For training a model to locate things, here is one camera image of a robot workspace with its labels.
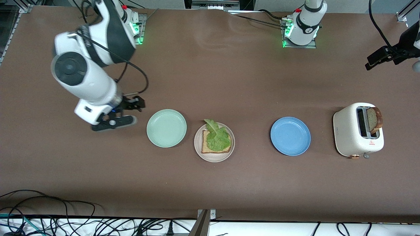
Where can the green lettuce leaf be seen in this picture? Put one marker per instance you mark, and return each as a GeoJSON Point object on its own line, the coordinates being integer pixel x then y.
{"type": "Point", "coordinates": [217, 137]}

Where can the beige plate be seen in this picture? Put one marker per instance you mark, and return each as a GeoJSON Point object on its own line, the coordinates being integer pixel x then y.
{"type": "Point", "coordinates": [215, 158]}

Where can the mint green plate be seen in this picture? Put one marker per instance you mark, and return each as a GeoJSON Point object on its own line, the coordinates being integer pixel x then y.
{"type": "Point", "coordinates": [166, 128]}

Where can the grey metal fixture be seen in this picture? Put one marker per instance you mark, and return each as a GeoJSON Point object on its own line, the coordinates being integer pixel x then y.
{"type": "Point", "coordinates": [215, 4]}

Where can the white two-slot toaster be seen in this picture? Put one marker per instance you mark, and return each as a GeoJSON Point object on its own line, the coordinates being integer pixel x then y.
{"type": "Point", "coordinates": [344, 131]}

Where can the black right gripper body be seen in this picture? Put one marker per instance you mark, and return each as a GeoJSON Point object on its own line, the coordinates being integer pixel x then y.
{"type": "Point", "coordinates": [126, 104]}

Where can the aluminium frame profile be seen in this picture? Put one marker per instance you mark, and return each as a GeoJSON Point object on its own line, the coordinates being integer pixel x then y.
{"type": "Point", "coordinates": [25, 6]}
{"type": "Point", "coordinates": [403, 14]}

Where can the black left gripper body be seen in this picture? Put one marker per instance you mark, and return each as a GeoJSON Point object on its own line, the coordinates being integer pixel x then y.
{"type": "Point", "coordinates": [398, 54]}

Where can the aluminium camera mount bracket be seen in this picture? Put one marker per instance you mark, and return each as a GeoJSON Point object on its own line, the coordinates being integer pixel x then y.
{"type": "Point", "coordinates": [201, 226]}

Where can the brown bread slice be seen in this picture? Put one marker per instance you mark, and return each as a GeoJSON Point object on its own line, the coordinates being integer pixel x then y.
{"type": "Point", "coordinates": [374, 119]}
{"type": "Point", "coordinates": [205, 146]}

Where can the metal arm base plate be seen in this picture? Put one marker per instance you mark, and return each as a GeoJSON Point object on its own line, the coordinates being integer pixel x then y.
{"type": "Point", "coordinates": [141, 36]}
{"type": "Point", "coordinates": [311, 46]}

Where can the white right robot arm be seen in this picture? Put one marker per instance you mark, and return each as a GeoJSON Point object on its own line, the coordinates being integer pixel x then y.
{"type": "Point", "coordinates": [92, 78]}

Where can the aluminium table edge rail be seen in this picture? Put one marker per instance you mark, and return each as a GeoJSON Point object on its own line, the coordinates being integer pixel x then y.
{"type": "Point", "coordinates": [10, 39]}

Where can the blue plate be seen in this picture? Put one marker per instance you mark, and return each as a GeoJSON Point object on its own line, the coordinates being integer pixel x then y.
{"type": "Point", "coordinates": [290, 136]}

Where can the black power plug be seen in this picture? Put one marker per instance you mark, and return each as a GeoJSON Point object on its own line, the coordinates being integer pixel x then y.
{"type": "Point", "coordinates": [169, 229]}

